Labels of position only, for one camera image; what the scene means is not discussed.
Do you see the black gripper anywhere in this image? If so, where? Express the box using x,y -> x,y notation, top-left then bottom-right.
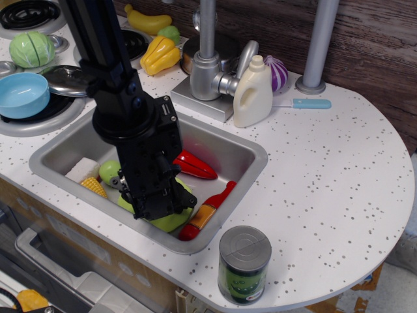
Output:
112,96 -> 197,220

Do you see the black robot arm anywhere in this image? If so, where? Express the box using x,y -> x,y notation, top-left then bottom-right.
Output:
60,1 -> 197,220

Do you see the light green plastic plate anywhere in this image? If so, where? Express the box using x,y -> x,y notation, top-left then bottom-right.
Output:
117,195 -> 194,233

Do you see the green toy apple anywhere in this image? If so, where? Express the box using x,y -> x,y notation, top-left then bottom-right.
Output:
99,160 -> 121,186

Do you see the red toy chili pepper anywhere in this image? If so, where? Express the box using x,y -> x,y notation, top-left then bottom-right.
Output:
173,149 -> 218,179

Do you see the yellow toy corn cob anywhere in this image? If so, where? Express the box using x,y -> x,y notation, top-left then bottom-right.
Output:
81,177 -> 108,198

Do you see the red toy ketchup bottle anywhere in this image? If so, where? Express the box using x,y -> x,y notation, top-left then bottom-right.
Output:
178,181 -> 237,241

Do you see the white toy block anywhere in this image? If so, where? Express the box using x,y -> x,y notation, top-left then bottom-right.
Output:
65,157 -> 100,183

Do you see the grey toy sink basin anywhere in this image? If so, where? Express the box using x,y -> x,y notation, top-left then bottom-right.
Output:
29,112 -> 268,254

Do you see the silver toy faucet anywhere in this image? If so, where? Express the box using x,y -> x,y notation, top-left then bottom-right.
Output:
171,1 -> 259,123

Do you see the black front left burner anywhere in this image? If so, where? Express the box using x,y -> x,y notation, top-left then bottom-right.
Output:
1,94 -> 87,138

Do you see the black burner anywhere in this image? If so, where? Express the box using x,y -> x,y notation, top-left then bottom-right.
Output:
1,94 -> 87,138
73,27 -> 154,76
1,1 -> 66,39

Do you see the grey green toy can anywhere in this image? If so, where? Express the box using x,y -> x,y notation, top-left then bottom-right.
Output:
218,226 -> 272,305

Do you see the silver pot lid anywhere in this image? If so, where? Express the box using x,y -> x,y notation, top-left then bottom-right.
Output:
39,65 -> 94,97

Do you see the yellow toy bell pepper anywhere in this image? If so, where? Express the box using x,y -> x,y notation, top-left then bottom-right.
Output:
140,35 -> 181,76

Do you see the cream toy detergent bottle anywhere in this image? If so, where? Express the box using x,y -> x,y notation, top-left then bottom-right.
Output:
233,55 -> 273,128

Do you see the black back right burner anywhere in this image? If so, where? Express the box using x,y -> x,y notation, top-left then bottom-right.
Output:
73,27 -> 154,76

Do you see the silver metal pot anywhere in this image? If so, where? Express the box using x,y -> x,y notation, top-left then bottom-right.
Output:
180,33 -> 240,74

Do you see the small green toy vegetable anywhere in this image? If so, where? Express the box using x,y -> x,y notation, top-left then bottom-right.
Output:
158,25 -> 180,46

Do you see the blue plastic bowl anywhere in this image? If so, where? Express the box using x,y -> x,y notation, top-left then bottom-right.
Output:
1,72 -> 50,119

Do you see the yellow toy banana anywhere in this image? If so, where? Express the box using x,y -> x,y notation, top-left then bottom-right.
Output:
124,4 -> 172,35

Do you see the silver stove knob middle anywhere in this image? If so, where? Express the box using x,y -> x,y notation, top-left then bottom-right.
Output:
48,35 -> 69,54

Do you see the silver stove knob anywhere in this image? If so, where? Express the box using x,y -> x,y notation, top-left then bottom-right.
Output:
0,61 -> 23,78
48,35 -> 69,54

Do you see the purple white toy onion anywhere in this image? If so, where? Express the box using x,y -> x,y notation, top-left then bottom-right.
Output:
264,55 -> 288,92

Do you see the yellow object lower corner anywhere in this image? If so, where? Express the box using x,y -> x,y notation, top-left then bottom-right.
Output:
16,290 -> 49,312

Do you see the green toy cabbage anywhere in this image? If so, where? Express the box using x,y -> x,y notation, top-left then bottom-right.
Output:
9,31 -> 55,68

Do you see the silver stove knob left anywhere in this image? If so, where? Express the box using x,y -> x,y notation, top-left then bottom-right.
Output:
0,61 -> 23,78

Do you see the grey vertical pole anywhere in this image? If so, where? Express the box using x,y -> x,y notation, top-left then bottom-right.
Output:
295,0 -> 339,95

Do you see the black back left burner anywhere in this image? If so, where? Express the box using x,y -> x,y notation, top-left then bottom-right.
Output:
1,1 -> 66,39

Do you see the grey oven door handle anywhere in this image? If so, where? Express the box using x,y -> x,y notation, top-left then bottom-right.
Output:
14,228 -> 113,312

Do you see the blue handled toy knife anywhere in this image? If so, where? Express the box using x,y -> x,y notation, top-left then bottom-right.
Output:
272,98 -> 332,109

